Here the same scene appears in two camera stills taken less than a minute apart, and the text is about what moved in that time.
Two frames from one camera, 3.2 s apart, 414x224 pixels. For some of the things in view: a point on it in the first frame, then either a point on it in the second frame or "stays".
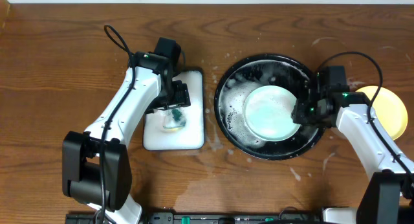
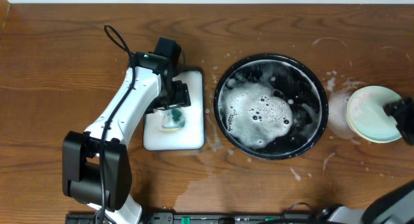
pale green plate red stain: [267, 113] -> [367, 117]
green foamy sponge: [173, 120] stays
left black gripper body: [176, 99] stays
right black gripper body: [310, 114] -> [407, 118]
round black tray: [253, 107] stays
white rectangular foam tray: [191, 136] stays
